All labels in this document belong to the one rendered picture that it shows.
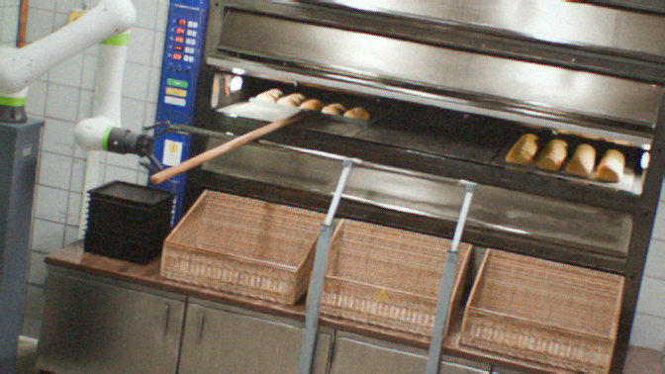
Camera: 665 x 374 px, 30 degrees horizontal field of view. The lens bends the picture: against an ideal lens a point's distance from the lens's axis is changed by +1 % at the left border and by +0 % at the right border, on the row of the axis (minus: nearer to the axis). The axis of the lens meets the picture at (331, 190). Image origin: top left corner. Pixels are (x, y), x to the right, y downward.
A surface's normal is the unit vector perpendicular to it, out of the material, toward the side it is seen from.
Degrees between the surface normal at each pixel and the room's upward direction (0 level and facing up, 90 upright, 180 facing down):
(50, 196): 90
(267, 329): 90
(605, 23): 69
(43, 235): 90
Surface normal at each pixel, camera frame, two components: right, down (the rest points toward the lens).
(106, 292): -0.24, 0.18
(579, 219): -0.18, -0.17
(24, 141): 0.96, 0.19
